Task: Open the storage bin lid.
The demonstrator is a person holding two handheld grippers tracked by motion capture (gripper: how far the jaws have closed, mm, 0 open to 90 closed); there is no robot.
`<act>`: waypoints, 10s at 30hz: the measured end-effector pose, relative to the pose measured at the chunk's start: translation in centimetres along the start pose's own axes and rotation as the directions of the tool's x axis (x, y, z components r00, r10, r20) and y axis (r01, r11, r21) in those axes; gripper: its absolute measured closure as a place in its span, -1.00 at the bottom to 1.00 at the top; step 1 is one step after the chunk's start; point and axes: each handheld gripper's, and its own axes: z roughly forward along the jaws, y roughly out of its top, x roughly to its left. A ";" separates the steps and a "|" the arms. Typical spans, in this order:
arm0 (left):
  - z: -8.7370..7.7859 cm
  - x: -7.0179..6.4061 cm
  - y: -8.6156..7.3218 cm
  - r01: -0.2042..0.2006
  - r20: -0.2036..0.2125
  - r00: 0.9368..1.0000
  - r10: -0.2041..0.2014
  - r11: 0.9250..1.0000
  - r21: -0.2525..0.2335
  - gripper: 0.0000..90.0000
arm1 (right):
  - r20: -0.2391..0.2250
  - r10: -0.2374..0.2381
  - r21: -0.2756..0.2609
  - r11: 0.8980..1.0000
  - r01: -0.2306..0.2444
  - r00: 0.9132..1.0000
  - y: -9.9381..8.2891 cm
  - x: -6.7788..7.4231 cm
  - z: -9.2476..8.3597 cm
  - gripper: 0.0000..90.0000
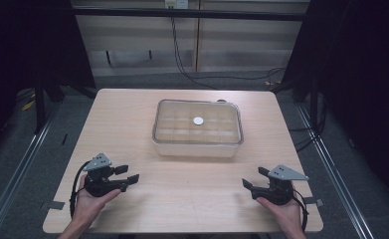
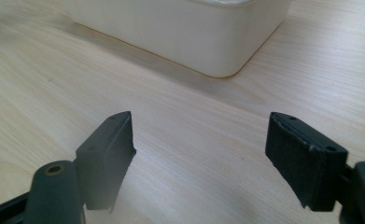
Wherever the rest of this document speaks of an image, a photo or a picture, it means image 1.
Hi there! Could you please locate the black metal stand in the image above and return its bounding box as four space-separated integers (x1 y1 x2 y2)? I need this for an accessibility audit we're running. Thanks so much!
33 74 97 134
271 71 319 125

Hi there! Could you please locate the grey tape strip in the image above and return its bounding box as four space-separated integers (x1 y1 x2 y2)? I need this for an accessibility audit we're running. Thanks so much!
302 196 324 207
49 200 66 211

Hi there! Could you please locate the black horizontal frame bar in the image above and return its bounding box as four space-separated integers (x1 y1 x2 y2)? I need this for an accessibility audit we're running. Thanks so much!
72 7 308 22

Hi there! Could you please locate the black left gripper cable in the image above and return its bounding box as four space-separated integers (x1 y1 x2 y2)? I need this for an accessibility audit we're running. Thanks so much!
69 160 93 219

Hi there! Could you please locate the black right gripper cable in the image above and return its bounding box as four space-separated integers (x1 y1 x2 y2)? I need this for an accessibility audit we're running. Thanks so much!
292 188 309 232

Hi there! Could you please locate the black hanging cable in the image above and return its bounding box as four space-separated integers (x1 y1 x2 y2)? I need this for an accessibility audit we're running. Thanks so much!
170 16 220 91

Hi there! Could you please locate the white wall socket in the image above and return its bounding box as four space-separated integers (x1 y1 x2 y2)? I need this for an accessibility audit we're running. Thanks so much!
164 0 190 10

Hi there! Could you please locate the black curtain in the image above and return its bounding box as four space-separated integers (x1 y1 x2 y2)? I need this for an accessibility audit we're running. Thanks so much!
283 0 389 203
0 0 97 167

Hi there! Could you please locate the person's right hand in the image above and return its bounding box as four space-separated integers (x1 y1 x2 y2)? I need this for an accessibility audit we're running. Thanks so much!
256 188 304 231

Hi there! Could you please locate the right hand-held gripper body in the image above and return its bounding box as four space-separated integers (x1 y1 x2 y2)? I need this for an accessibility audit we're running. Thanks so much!
250 164 309 206

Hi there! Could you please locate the aluminium floor rail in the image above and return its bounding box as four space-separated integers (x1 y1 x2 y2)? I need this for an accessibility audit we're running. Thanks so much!
295 105 376 239
0 109 61 239

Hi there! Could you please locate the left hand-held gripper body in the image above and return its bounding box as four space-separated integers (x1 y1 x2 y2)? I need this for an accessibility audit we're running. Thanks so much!
83 152 127 198

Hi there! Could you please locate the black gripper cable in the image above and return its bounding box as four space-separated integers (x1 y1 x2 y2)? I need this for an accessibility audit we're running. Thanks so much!
292 188 309 232
69 160 93 219

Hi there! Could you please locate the person's left hand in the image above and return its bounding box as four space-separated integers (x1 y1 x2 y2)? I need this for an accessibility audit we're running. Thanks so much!
72 174 122 227

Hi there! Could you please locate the clear plastic compartment box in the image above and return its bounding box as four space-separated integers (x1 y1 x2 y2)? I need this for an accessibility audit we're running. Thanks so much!
151 99 245 158

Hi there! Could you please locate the yellow tape piece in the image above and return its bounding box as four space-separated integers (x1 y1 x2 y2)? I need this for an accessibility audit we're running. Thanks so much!
21 99 36 112

